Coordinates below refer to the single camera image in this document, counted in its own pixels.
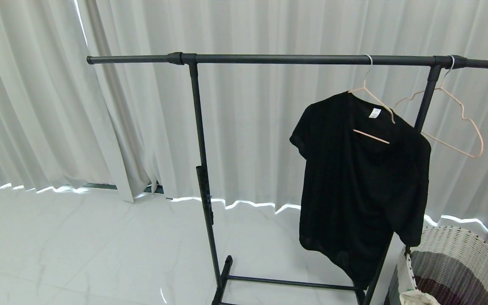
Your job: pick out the black short-sleeved shirt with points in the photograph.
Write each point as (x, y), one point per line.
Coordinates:
(354, 190)

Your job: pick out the pink clothes hanger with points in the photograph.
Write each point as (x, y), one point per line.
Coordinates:
(371, 136)
(451, 146)

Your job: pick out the black clothes rack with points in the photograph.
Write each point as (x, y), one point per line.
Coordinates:
(269, 59)

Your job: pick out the white laundry basket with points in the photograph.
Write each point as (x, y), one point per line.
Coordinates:
(460, 241)

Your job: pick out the white curtain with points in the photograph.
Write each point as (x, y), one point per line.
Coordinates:
(23, 106)
(248, 127)

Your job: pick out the cream printed garment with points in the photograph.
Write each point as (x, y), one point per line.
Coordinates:
(413, 298)

